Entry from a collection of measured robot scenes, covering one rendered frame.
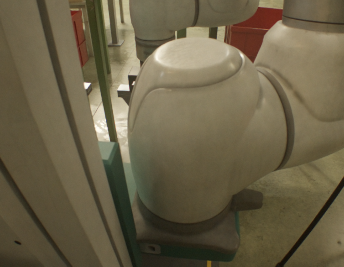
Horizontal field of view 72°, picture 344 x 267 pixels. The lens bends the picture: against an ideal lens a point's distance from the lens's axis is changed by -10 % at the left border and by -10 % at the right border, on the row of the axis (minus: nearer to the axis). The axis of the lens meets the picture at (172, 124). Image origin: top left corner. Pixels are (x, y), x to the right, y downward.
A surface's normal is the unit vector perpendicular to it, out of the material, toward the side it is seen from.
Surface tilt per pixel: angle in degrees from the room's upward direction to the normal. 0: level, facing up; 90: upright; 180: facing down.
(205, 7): 85
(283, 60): 73
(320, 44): 46
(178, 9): 89
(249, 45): 90
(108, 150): 0
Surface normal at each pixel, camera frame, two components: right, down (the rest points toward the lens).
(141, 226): -0.13, -0.63
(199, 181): 0.11, 0.61
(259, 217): 0.00, -0.77
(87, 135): 0.99, 0.07
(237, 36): -0.13, 0.63
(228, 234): 0.18, -0.63
